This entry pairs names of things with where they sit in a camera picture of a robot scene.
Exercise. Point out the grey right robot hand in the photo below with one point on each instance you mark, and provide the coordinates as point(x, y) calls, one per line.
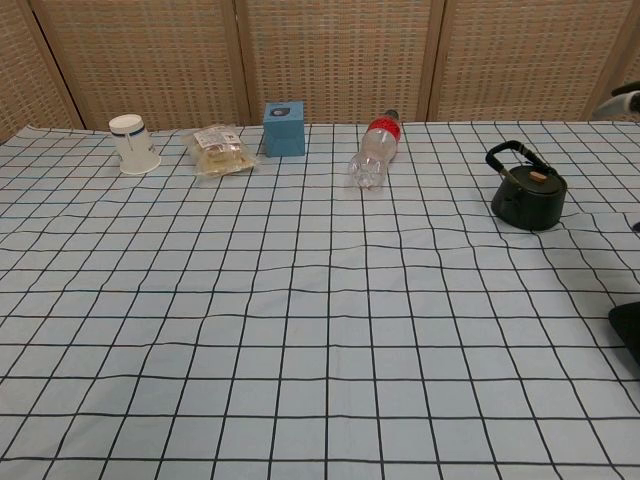
point(622, 104)

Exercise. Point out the black lid with wooden knob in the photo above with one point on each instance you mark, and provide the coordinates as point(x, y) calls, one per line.
point(525, 181)

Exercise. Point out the woven rattan screen panel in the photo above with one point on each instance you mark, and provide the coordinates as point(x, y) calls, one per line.
point(631, 50)
point(340, 55)
point(145, 60)
point(525, 55)
point(25, 85)

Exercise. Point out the black rounded robot part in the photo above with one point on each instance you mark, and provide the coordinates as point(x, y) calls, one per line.
point(627, 330)

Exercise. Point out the clear bottle with red label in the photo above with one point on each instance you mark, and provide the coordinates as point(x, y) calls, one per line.
point(375, 150)

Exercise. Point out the blue cardboard box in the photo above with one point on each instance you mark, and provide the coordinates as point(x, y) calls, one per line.
point(285, 135)

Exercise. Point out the blue checked tablecloth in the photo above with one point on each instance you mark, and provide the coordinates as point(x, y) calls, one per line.
point(310, 325)

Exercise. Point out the clear snack bag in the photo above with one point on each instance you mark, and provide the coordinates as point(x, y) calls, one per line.
point(220, 152)

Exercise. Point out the white paper cup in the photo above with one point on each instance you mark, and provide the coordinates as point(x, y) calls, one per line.
point(134, 147)

